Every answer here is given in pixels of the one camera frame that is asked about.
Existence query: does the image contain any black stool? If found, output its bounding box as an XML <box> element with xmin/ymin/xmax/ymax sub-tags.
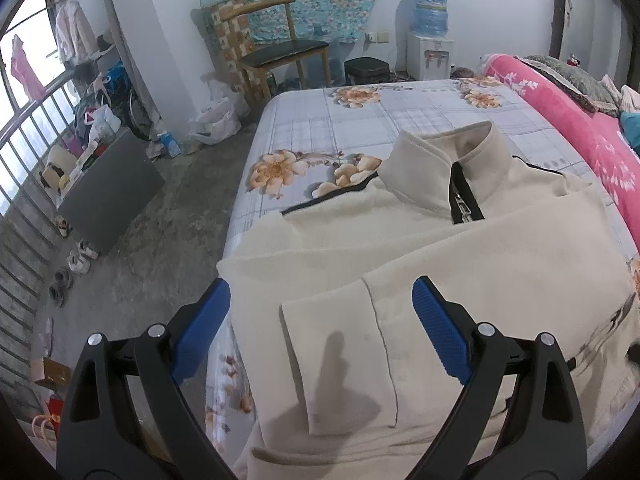
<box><xmin>344</xmin><ymin>56</ymin><xmax>390</xmax><ymax>86</ymax></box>

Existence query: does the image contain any grey patterned pillow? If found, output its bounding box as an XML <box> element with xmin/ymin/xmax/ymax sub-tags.
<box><xmin>520</xmin><ymin>54</ymin><xmax>620</xmax><ymax>118</ymax></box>

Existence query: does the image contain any pink floral blanket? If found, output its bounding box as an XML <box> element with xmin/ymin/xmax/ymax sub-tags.
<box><xmin>480</xmin><ymin>53</ymin><xmax>639</xmax><ymax>242</ymax></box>

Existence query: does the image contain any white water dispenser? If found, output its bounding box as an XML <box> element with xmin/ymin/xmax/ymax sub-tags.
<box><xmin>406</xmin><ymin>32</ymin><xmax>454</xmax><ymax>80</ymax></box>

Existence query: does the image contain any dark shoes pair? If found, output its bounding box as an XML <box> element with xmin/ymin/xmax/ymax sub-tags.
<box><xmin>48</xmin><ymin>268</ymin><xmax>74</xmax><ymax>308</ymax></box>

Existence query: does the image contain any blue patterned quilt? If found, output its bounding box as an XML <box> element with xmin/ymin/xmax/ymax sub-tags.
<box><xmin>620</xmin><ymin>112</ymin><xmax>640</xmax><ymax>155</ymax></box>

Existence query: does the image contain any wooden chair black seat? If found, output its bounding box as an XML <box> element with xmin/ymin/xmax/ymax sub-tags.
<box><xmin>224</xmin><ymin>0</ymin><xmax>332</xmax><ymax>103</ymax></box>

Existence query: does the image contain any pink hanging garment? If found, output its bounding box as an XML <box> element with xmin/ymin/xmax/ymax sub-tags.
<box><xmin>11</xmin><ymin>35</ymin><xmax>46</xmax><ymax>101</ymax></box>

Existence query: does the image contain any cardboard box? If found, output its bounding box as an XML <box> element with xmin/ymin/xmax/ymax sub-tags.
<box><xmin>30</xmin><ymin>356</ymin><xmax>73</xmax><ymax>390</ymax></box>

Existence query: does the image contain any cream zip jacket black trim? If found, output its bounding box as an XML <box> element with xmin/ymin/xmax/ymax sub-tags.
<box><xmin>218</xmin><ymin>122</ymin><xmax>639</xmax><ymax>479</ymax></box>

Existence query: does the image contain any white hanging garment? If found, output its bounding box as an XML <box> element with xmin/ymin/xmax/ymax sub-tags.
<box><xmin>54</xmin><ymin>0</ymin><xmax>98</xmax><ymax>66</ymax></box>

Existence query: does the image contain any red gift bag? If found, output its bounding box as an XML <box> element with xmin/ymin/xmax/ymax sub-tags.
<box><xmin>30</xmin><ymin>393</ymin><xmax>64</xmax><ymax>445</ymax></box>

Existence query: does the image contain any metal balcony railing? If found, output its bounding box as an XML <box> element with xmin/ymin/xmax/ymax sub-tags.
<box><xmin>1</xmin><ymin>73</ymin><xmax>74</xmax><ymax>396</ymax></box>

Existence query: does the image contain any white plastic bag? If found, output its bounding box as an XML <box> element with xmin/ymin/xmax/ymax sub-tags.
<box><xmin>189</xmin><ymin>77</ymin><xmax>250</xmax><ymax>145</ymax></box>

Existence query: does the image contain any white sneakers pair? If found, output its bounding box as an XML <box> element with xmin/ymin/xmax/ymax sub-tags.
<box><xmin>66</xmin><ymin>240</ymin><xmax>100</xmax><ymax>275</ymax></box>

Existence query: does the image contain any floral plaid bed sheet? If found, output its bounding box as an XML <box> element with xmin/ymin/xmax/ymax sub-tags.
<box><xmin>205</xmin><ymin>79</ymin><xmax>638</xmax><ymax>463</ymax></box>

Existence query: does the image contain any dark grey board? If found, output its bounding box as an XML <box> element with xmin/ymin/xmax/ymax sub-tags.
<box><xmin>56</xmin><ymin>127</ymin><xmax>164</xmax><ymax>254</ymax></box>

